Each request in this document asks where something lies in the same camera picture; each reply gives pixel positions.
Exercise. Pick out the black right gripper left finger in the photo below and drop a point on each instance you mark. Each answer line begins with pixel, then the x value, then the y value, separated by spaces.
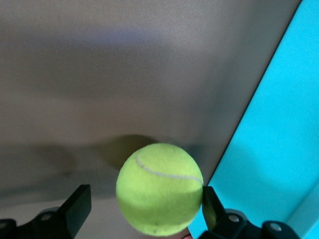
pixel 72 211

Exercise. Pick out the blue plastic bin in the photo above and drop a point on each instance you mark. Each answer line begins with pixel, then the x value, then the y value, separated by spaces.
pixel 274 124

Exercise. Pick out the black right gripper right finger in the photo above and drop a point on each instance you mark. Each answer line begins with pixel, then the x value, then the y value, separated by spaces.
pixel 224 221

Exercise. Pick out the yellow tennis ball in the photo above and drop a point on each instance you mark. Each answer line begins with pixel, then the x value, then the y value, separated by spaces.
pixel 159 194

